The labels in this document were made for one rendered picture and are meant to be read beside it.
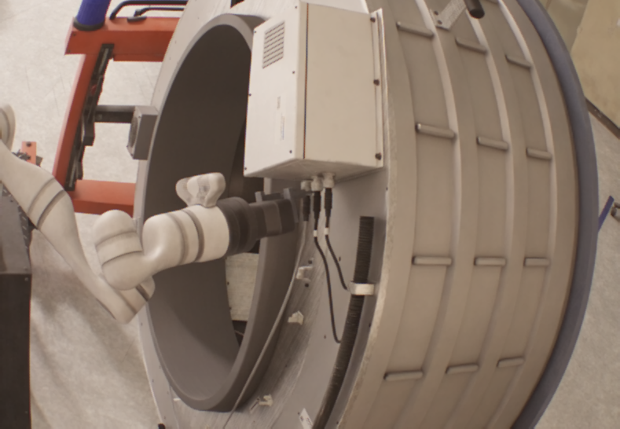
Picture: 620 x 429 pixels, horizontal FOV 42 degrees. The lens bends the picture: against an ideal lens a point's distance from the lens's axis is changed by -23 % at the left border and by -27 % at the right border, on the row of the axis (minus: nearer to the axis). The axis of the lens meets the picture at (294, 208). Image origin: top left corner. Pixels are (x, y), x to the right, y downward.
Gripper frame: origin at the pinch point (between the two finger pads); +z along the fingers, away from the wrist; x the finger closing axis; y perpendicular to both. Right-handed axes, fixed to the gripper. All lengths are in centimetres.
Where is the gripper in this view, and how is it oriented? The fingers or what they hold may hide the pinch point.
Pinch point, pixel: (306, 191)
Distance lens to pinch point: 152.3
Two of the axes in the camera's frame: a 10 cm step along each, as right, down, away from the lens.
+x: 6.7, -0.7, -7.4
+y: 1.6, 9.9, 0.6
